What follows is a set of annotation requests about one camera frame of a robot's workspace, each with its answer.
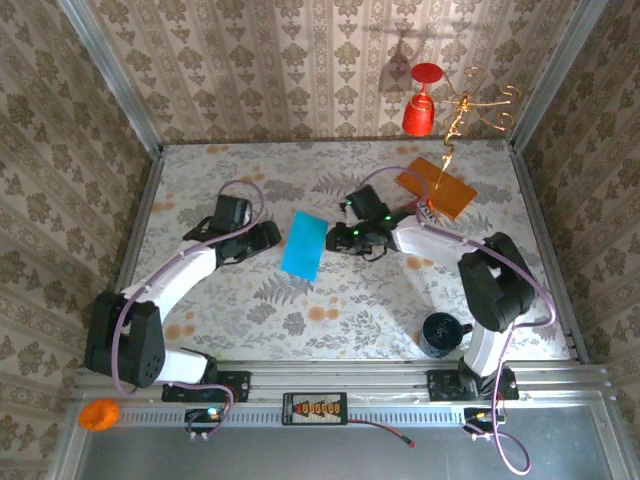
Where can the blue paper sheet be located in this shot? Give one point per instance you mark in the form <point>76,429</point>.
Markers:
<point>305,245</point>

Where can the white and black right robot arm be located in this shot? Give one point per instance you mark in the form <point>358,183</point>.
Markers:
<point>425,240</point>

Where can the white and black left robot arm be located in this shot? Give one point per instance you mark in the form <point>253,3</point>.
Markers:
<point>180,272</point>

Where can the red yellow snack bag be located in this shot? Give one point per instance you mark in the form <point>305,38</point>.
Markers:
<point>425,214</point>

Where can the floral patterned table cover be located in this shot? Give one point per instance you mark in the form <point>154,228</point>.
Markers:
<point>225,165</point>

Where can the orange wooden base board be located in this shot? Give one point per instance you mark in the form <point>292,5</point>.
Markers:
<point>452,192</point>

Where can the dark blue mug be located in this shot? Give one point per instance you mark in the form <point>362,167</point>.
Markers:
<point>440,335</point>

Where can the red wine glass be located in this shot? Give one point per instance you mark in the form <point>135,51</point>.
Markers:
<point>419,117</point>

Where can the black power distribution board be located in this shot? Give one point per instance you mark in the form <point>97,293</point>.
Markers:
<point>315,409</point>

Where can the small left controller board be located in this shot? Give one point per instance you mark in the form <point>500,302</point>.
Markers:
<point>200,415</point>

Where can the small controller board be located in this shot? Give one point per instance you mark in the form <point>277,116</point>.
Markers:
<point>475,416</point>
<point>200,415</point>

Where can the small right controller board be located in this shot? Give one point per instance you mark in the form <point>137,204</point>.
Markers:
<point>475,416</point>

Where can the orange crumpled ball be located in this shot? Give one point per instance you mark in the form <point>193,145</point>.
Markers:
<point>100,415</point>

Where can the aluminium table side rail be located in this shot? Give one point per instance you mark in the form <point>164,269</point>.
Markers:
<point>132,240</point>
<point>550,260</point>

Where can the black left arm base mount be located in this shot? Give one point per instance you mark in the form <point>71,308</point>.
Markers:
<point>237,385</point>

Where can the aluminium frame cross rail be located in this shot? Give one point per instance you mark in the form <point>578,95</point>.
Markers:
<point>325,380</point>

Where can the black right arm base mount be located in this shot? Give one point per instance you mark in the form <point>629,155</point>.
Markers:
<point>442,387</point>

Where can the grey metal base plate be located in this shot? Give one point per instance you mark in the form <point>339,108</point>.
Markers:
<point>300,455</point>

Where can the aluminium corner post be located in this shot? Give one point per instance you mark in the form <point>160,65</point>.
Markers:
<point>560,70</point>
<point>107,75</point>

